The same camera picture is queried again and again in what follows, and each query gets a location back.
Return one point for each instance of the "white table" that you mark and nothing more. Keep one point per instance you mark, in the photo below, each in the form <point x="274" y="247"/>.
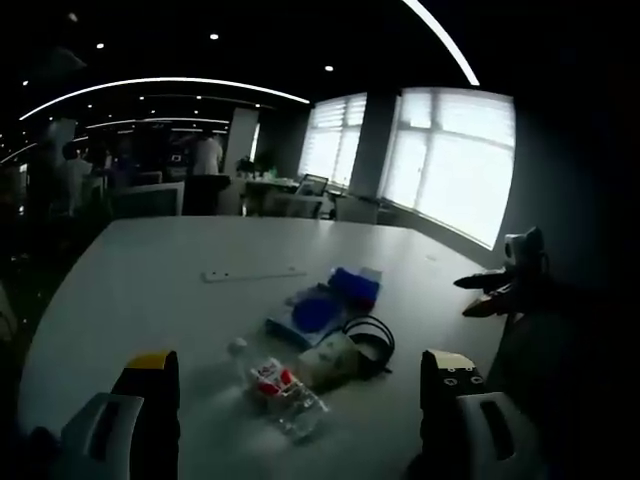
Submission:
<point x="200" y="310"/>

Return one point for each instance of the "computer monitor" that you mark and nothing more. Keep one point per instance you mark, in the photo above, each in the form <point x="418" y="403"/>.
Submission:
<point x="145" y="199"/>

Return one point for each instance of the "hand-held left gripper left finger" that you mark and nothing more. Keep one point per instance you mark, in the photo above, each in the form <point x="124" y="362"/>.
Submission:
<point x="125" y="415"/>

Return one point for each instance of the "clear plastic water bottle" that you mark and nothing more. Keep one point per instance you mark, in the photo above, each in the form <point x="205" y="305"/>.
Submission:
<point x="280" y="390"/>

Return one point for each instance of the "white power strip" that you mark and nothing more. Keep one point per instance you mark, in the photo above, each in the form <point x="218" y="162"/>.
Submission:
<point x="252" y="274"/>

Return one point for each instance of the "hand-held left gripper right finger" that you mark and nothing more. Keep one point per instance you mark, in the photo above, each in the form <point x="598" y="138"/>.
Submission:
<point x="460" y="415"/>

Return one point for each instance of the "potted green plant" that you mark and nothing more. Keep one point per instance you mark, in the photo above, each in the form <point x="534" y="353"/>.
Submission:
<point x="246" y="164"/>

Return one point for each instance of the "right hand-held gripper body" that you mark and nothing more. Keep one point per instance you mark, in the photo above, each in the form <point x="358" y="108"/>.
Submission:
<point x="524" y="250"/>

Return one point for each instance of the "blue and red pouch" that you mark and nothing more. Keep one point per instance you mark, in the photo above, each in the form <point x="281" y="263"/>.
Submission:
<point x="355" y="287"/>

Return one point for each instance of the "grey office chair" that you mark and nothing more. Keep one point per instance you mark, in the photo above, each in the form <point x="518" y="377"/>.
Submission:
<point x="312" y="195"/>

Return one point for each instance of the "window with white blinds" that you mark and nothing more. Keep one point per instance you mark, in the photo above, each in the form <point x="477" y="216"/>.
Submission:
<point x="332" y="140"/>
<point x="450" y="160"/>

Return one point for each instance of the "blue round lid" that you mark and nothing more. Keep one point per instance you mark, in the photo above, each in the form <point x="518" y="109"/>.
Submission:
<point x="310" y="317"/>

